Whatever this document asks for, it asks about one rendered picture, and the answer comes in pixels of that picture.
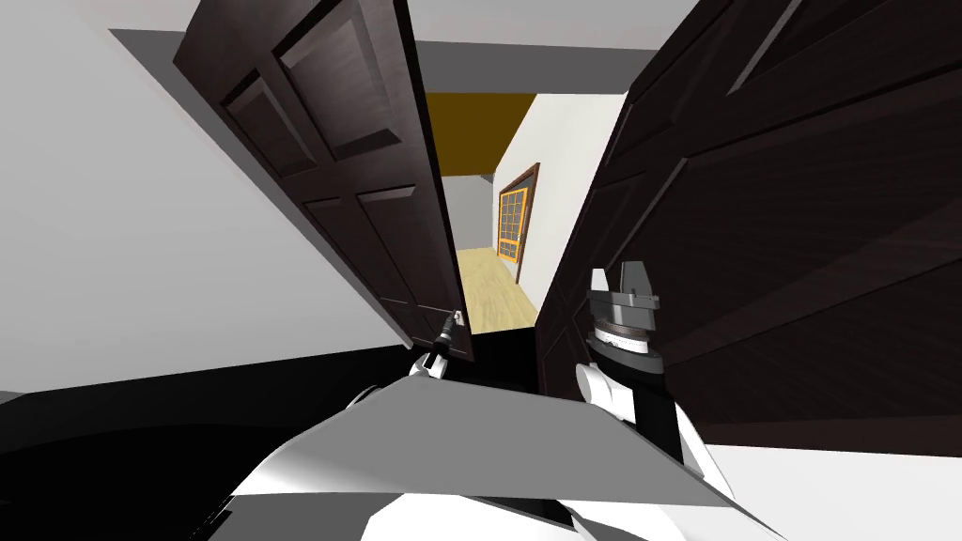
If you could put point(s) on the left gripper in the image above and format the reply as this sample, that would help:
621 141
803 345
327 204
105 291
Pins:
449 329

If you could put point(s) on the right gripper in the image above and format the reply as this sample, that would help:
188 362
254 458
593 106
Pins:
622 309

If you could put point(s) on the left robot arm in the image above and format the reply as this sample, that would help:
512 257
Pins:
434 362

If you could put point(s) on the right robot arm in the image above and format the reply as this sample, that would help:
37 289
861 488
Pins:
654 413

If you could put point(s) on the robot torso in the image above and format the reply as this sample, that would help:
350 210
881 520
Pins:
481 443

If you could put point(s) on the orange framed window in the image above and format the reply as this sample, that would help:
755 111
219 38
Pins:
514 218

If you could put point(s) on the dark brown panelled door leaf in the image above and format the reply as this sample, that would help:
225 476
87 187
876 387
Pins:
789 225
353 165

